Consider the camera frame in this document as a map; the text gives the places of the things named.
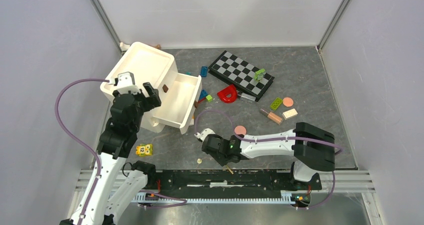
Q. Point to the small blue lego brick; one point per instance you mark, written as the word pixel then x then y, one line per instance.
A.
pixel 204 71

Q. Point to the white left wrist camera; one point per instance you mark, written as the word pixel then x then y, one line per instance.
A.
pixel 124 83

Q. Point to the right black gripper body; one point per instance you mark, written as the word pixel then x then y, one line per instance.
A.
pixel 221 159

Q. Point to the small green cube block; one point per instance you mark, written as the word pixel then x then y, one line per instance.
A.
pixel 209 98

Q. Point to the white block by wall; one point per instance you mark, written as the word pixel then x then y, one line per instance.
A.
pixel 123 46

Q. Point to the small pink round puff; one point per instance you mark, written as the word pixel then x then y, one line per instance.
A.
pixel 287 102

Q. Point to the red lego arch piece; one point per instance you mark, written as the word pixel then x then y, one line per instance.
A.
pixel 228 95

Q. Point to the yellow owl number block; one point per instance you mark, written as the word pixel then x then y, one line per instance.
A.
pixel 144 150

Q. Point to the white drawer organizer box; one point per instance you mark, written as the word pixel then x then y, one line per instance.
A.
pixel 178 92

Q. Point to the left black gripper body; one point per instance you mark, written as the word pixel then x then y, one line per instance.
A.
pixel 142 105

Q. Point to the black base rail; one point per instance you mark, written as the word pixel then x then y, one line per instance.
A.
pixel 222 184

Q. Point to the clear vial black cap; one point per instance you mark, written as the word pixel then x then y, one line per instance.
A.
pixel 246 97

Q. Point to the concealer tube grey cap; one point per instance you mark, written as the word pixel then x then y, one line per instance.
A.
pixel 271 116

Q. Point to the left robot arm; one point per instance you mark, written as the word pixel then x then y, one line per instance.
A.
pixel 99 206

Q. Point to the green lego brick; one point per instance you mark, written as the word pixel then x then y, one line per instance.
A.
pixel 276 103

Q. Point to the blue red lego stack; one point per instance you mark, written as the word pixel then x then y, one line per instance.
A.
pixel 202 96

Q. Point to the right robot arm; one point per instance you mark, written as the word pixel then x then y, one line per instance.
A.
pixel 312 147

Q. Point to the cream lego brick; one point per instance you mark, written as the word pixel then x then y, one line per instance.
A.
pixel 289 113

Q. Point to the green lego plate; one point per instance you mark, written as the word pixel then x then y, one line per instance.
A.
pixel 259 74

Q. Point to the black grey checkerboard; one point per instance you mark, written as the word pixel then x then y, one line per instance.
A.
pixel 233 70

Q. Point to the pink round powder puff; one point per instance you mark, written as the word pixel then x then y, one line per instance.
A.
pixel 240 130

